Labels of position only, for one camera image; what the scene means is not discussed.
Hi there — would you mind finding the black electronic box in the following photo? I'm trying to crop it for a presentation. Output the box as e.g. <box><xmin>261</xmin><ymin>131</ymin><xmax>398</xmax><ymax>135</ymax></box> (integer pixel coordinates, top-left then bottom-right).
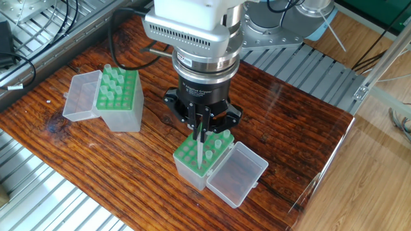
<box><xmin>0</xmin><ymin>19</ymin><xmax>13</xmax><ymax>68</ymax></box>

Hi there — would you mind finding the aluminium frame post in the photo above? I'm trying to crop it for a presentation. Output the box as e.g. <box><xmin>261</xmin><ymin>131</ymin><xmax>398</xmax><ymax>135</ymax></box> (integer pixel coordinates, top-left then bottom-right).
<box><xmin>352</xmin><ymin>32</ymin><xmax>411</xmax><ymax>117</ymax></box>

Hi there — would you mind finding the silver robot mounting plate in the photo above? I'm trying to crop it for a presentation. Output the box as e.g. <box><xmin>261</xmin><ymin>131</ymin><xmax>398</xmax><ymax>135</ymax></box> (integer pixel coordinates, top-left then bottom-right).
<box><xmin>241</xmin><ymin>26</ymin><xmax>306</xmax><ymax>52</ymax></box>

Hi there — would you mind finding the grey cable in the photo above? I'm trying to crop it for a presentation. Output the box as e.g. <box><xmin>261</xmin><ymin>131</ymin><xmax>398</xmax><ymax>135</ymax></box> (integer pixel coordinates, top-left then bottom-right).
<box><xmin>388</xmin><ymin>106</ymin><xmax>411</xmax><ymax>139</ymax></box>

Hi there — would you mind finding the white cable tie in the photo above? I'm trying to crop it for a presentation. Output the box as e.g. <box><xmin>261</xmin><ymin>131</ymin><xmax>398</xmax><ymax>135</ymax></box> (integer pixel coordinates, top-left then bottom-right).
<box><xmin>321</xmin><ymin>10</ymin><xmax>347</xmax><ymax>52</ymax></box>

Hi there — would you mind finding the black cable bundle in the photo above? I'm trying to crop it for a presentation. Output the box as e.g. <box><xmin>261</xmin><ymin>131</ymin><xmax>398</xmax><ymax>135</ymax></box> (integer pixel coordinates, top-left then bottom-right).
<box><xmin>0</xmin><ymin>51</ymin><xmax>38</xmax><ymax>89</ymax></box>

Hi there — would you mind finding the glossy brown wooden board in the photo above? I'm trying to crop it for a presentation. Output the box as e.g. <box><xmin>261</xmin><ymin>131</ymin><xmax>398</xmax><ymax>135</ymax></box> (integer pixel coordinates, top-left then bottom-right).
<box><xmin>0</xmin><ymin>6</ymin><xmax>356</xmax><ymax>231</ymax></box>

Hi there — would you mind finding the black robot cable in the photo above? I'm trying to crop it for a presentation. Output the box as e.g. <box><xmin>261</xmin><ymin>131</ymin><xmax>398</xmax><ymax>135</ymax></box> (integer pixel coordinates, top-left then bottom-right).
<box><xmin>109</xmin><ymin>8</ymin><xmax>174</xmax><ymax>71</ymax></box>

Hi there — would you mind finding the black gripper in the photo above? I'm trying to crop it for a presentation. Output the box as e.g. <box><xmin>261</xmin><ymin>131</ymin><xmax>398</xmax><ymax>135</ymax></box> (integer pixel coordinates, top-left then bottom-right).
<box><xmin>162</xmin><ymin>74</ymin><xmax>243</xmax><ymax>146</ymax></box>

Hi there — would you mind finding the clear tip box green rack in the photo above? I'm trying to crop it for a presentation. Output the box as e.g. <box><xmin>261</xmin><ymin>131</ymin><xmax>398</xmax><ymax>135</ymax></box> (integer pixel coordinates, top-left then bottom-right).
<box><xmin>173</xmin><ymin>117</ymin><xmax>269</xmax><ymax>209</ymax></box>

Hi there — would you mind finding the clear tip box with tips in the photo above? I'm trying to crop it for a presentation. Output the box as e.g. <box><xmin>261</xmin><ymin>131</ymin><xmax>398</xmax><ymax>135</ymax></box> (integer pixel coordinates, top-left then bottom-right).
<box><xmin>62</xmin><ymin>66</ymin><xmax>143</xmax><ymax>133</ymax></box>

